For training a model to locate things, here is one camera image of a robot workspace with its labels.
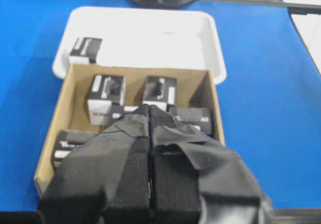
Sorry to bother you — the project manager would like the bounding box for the brown cardboard box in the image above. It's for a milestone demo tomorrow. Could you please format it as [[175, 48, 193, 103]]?
[[34, 64, 225, 196]]

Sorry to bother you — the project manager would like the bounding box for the black white Dynamixel box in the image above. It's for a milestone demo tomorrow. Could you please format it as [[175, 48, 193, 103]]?
[[68, 37, 102, 64], [87, 74, 125, 126]]

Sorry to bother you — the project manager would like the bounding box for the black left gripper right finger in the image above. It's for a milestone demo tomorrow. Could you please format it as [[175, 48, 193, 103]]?
[[149, 105, 270, 223]]

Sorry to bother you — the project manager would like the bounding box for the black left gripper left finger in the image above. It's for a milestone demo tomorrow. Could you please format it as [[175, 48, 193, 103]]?
[[38, 104, 150, 223]]

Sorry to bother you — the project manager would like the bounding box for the white plastic tray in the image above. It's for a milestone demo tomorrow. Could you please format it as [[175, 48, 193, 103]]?
[[52, 7, 227, 84]]

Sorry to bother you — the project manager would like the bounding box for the black white Robotis box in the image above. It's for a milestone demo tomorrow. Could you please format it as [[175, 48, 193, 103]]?
[[169, 106, 214, 136], [142, 76, 177, 111]]

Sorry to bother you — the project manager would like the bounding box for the black Dynamixel box upright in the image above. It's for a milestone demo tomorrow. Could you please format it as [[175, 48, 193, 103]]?
[[51, 130, 98, 170]]

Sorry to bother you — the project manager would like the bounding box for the blue table mat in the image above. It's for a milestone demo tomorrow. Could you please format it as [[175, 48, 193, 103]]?
[[1, 0, 320, 212]]

